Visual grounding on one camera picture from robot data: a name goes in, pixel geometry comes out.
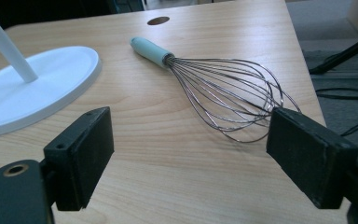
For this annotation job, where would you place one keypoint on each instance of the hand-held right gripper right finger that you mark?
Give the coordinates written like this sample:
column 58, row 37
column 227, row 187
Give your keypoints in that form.
column 310, row 158

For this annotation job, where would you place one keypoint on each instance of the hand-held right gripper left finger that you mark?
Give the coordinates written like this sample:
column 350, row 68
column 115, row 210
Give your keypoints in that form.
column 80, row 155

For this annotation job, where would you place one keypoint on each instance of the white utensil rack stand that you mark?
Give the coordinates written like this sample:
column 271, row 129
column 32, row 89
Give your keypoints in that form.
column 43, row 81

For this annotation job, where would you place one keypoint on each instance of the black stand leg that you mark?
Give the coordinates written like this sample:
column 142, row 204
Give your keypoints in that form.
column 345, row 56

